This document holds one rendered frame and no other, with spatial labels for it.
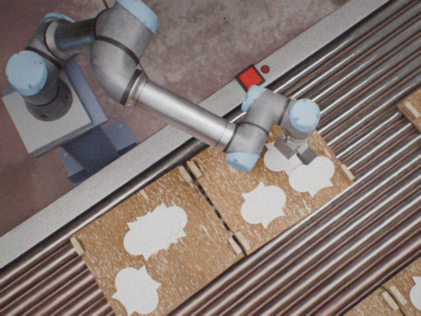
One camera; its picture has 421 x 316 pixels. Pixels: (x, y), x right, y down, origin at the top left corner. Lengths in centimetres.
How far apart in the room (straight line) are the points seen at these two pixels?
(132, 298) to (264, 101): 70
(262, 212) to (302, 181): 16
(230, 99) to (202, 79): 104
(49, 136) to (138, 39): 61
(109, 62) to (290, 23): 181
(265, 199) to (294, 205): 9
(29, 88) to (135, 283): 65
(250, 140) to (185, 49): 162
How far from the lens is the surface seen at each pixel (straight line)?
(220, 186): 160
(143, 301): 158
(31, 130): 178
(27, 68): 160
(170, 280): 158
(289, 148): 142
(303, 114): 127
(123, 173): 166
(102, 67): 123
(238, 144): 124
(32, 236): 170
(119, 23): 126
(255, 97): 129
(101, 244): 162
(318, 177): 163
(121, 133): 267
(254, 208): 159
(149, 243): 156
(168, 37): 286
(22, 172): 276
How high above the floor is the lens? 251
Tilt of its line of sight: 75 degrees down
